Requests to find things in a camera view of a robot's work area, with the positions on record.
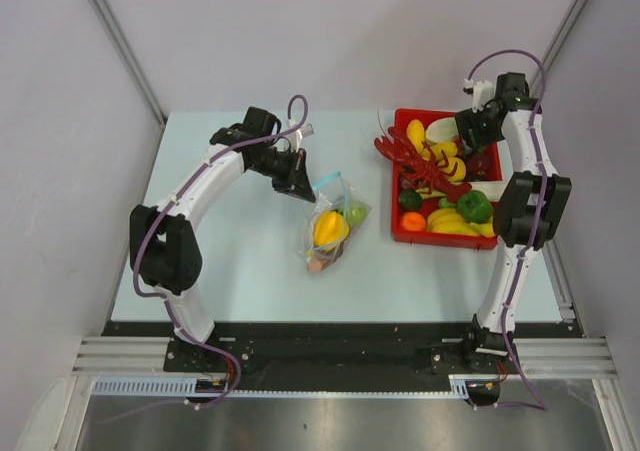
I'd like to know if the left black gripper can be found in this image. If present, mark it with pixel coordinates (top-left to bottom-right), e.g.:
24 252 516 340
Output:
248 147 315 203

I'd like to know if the clear blue zip bag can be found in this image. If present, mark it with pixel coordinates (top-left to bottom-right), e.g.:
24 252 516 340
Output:
299 172 371 274

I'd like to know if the yellow bell pepper toy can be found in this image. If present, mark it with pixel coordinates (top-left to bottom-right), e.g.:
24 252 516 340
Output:
313 211 350 248

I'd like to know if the light green apple toy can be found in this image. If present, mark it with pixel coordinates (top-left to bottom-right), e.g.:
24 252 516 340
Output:
344 203 369 227

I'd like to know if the yellow corn toy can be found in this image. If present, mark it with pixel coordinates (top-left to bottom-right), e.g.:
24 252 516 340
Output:
406 119 429 159

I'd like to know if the papaya slice toy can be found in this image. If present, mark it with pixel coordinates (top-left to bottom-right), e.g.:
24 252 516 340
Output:
306 247 343 273

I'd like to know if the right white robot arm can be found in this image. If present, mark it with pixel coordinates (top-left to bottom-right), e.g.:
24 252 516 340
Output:
455 72 572 373

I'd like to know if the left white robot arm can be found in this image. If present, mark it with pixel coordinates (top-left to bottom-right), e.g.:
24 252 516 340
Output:
129 107 316 371

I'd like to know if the dark red onion toy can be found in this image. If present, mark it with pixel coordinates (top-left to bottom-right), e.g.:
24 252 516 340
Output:
465 152 493 175

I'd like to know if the white radish toy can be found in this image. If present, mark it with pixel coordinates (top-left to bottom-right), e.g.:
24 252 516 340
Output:
425 117 460 144

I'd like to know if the red lobster toy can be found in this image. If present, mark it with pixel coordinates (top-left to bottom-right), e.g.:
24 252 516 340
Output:
374 128 472 204

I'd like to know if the red plastic tray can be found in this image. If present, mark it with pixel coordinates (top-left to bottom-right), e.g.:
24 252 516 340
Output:
390 108 503 251

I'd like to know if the green bell pepper toy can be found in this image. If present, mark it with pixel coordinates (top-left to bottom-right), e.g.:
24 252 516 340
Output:
456 190 494 224

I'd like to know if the yellow banana bunch toy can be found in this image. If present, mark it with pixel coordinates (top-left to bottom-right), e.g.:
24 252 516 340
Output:
427 208 496 238

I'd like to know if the dark green lime toy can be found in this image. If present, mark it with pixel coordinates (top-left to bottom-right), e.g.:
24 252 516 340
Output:
397 190 423 212

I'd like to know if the orange tangerine toy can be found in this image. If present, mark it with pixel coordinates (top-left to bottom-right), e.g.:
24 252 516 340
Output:
400 211 427 232

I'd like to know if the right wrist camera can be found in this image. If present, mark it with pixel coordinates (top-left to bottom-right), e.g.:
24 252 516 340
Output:
463 79 495 113

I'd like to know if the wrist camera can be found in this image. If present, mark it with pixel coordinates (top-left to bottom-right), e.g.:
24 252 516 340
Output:
292 123 314 150
463 79 495 113

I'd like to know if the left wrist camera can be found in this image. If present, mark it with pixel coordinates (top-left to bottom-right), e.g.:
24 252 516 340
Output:
292 123 314 150

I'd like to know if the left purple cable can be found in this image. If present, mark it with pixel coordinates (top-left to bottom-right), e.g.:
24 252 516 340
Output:
96 94 308 422

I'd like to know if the purple cable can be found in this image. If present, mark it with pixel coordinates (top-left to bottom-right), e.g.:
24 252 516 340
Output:
96 94 308 422
464 48 548 412

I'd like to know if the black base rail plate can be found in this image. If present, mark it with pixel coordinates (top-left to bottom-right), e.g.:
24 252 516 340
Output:
102 321 584 393

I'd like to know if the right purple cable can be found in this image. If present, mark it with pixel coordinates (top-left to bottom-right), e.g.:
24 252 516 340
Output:
464 48 548 412

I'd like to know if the grey cable duct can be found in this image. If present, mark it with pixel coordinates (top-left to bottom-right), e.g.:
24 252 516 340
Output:
92 374 468 399

